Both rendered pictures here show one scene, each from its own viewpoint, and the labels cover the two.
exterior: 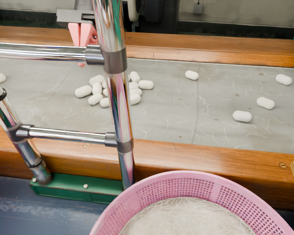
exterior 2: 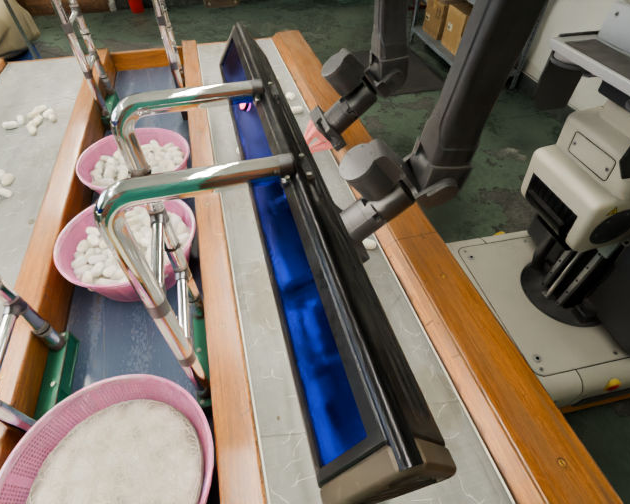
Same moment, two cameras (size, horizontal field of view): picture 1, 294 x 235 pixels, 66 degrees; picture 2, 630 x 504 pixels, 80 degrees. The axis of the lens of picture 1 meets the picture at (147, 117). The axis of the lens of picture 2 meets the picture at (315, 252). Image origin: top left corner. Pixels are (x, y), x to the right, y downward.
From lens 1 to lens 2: 0.43 m
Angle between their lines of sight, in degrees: 45
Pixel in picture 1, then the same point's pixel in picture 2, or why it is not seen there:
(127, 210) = (171, 397)
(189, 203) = (195, 458)
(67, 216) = not seen: hidden behind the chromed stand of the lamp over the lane
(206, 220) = (174, 481)
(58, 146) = (214, 304)
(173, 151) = (237, 414)
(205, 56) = (475, 402)
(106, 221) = (148, 382)
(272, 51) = not seen: outside the picture
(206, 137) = (289, 453)
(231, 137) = (299, 489)
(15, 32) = not seen: hidden behind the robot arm
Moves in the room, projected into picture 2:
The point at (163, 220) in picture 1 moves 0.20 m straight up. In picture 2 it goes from (167, 435) to (108, 375)
